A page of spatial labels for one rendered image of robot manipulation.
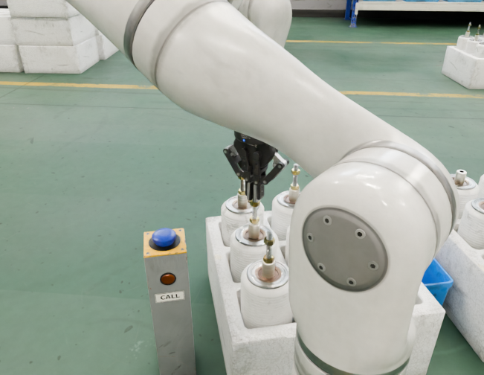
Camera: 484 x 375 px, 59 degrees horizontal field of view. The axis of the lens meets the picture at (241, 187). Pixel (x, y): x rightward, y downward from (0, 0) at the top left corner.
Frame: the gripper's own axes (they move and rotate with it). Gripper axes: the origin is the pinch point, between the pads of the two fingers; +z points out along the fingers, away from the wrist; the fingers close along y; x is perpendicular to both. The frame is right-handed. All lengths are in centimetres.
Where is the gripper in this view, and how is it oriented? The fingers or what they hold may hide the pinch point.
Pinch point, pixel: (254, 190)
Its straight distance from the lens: 80.4
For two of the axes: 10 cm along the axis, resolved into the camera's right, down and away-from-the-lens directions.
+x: 5.5, -4.1, 7.3
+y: 8.4, 2.7, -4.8
